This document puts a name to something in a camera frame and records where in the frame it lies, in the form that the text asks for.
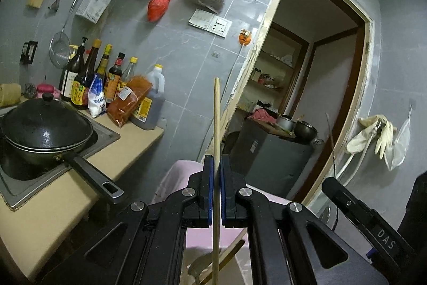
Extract large dark oil jug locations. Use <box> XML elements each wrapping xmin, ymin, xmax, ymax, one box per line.
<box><xmin>129</xmin><ymin>64</ymin><xmax>165</xmax><ymax>130</ymax></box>

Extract orange spice packet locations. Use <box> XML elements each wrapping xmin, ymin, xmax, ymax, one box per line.
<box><xmin>106</xmin><ymin>75</ymin><xmax>153</xmax><ymax>128</ymax></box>

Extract dark grey cabinet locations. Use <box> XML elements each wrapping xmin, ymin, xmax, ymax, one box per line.
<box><xmin>229</xmin><ymin>119</ymin><xmax>314</xmax><ymax>198</ymax></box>

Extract orange wall hook ornament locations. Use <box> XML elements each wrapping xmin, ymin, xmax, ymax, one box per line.
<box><xmin>238</xmin><ymin>29</ymin><xmax>252</xmax><ymax>46</ymax></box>

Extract black wok with lid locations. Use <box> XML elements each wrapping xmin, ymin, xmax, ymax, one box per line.
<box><xmin>1</xmin><ymin>93</ymin><xmax>124</xmax><ymax>204</ymax></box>

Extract steel sink stove top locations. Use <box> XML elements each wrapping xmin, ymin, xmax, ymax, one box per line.
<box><xmin>1</xmin><ymin>121</ymin><xmax>120</xmax><ymax>211</ymax></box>

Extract metal strainer on wall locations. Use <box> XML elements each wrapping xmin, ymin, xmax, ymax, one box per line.
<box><xmin>49</xmin><ymin>0</ymin><xmax>78</xmax><ymax>69</ymax></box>

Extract white hose on wall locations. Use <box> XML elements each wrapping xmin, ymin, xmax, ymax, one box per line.
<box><xmin>333</xmin><ymin>134</ymin><xmax>373</xmax><ymax>179</ymax></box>

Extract pink floral tablecloth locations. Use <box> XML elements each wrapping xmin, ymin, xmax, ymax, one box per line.
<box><xmin>151</xmin><ymin>159</ymin><xmax>291</xmax><ymax>285</ymax></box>

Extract dark soy sauce bottle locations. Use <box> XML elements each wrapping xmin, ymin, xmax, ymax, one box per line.
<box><xmin>71</xmin><ymin>39</ymin><xmax>101</xmax><ymax>110</ymax></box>

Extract clear plastic bag on wall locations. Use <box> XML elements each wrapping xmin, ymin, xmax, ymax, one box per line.
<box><xmin>384</xmin><ymin>106</ymin><xmax>413</xmax><ymax>171</ymax></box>

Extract wooden chopstick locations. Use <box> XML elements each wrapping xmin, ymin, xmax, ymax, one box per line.
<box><xmin>212</xmin><ymin>77</ymin><xmax>221</xmax><ymax>285</ymax></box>
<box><xmin>200</xmin><ymin>239</ymin><xmax>245</xmax><ymax>284</ymax></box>
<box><xmin>325</xmin><ymin>112</ymin><xmax>337</xmax><ymax>179</ymax></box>

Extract steel spoon on cloth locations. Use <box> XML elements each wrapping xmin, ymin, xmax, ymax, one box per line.
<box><xmin>187</xmin><ymin>252</ymin><xmax>213</xmax><ymax>285</ymax></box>

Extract white rubber gloves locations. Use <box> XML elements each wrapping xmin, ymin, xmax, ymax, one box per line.
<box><xmin>346</xmin><ymin>114</ymin><xmax>397</xmax><ymax>159</ymax></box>

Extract red plastic bag on wall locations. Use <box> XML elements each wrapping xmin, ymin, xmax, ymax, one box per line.
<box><xmin>147</xmin><ymin>0</ymin><xmax>171</xmax><ymax>22</ymax></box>

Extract white wall socket panel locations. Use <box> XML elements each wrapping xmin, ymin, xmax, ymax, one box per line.
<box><xmin>188</xmin><ymin>9</ymin><xmax>232</xmax><ymax>38</ymax></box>

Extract white blue salt bag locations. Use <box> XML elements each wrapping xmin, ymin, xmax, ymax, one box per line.
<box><xmin>88</xmin><ymin>75</ymin><xmax>106</xmax><ymax>119</ymax></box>

